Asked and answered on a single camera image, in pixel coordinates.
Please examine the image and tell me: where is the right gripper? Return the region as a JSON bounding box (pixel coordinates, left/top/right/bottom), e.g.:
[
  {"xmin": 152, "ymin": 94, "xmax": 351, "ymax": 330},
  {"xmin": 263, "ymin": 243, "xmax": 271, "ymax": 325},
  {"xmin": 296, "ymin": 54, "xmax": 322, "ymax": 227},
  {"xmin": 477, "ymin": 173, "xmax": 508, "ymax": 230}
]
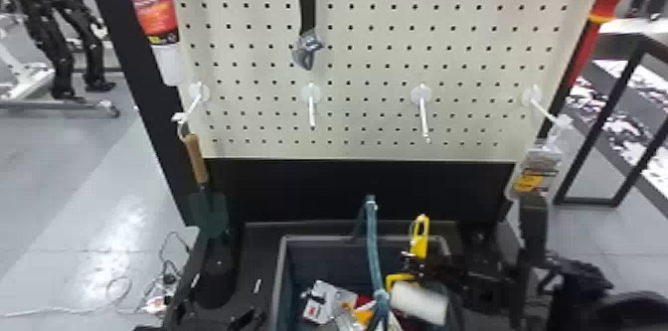
[{"xmin": 403, "ymin": 233, "xmax": 517, "ymax": 320}]

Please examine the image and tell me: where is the yellow paint roller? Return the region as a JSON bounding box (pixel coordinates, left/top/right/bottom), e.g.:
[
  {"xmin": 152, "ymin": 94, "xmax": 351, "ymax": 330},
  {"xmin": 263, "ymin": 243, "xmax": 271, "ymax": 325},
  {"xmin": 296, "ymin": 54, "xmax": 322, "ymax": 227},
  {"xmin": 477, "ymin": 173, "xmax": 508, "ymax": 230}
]
[{"xmin": 385, "ymin": 213, "xmax": 451, "ymax": 327}]

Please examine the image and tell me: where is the blue basket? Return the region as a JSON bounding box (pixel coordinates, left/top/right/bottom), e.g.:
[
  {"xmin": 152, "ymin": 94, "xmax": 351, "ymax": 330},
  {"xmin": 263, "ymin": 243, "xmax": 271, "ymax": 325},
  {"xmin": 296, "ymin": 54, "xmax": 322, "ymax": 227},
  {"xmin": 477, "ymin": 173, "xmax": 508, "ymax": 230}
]
[{"xmin": 268, "ymin": 194, "xmax": 465, "ymax": 331}]

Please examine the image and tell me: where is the black tool on card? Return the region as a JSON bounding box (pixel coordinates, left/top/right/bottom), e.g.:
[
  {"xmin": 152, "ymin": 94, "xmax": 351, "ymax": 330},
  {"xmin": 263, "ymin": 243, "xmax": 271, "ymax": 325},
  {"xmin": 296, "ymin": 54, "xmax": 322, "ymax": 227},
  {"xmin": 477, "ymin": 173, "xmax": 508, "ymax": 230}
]
[{"xmin": 507, "ymin": 136, "xmax": 565, "ymax": 267}]

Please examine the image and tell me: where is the white red packet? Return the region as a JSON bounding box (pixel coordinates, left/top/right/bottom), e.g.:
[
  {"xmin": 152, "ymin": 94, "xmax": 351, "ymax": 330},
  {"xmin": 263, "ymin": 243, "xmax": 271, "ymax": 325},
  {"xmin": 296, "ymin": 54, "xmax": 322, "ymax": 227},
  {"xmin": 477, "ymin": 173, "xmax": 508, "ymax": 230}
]
[{"xmin": 300, "ymin": 279, "xmax": 359, "ymax": 327}]

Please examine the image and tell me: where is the white pegboard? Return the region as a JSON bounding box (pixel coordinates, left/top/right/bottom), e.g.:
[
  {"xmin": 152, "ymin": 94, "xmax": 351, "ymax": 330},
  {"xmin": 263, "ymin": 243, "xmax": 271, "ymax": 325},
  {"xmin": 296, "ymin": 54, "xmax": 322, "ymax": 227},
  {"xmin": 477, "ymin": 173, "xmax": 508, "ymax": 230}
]
[{"xmin": 79, "ymin": 0, "xmax": 609, "ymax": 309}]

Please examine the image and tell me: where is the black side table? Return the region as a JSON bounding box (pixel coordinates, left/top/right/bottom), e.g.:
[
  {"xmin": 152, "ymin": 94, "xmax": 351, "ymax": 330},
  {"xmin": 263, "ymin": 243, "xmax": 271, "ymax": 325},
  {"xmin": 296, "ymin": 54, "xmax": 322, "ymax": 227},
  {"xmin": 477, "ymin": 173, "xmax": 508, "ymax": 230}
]
[{"xmin": 540, "ymin": 17, "xmax": 668, "ymax": 220}]

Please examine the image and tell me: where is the red white sealant tube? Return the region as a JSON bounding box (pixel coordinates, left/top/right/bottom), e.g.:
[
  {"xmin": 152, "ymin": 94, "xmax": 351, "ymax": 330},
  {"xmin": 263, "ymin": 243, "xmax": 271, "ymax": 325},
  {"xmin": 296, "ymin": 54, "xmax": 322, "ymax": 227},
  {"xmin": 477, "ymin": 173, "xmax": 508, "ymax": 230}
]
[{"xmin": 118, "ymin": 0, "xmax": 187, "ymax": 86}]

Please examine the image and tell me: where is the green trowel wooden handle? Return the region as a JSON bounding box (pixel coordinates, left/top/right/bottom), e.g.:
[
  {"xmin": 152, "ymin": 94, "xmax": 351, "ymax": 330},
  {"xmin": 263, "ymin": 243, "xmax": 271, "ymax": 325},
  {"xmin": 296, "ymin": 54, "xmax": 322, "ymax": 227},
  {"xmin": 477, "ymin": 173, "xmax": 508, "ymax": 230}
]
[{"xmin": 177, "ymin": 122, "xmax": 230, "ymax": 242}]

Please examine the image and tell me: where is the white cable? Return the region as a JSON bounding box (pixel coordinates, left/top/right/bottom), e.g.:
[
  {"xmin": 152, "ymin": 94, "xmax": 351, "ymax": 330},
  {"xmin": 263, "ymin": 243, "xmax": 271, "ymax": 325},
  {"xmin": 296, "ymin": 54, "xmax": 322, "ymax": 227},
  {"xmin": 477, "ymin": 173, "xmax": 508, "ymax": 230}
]
[{"xmin": 0, "ymin": 230, "xmax": 190, "ymax": 320}]

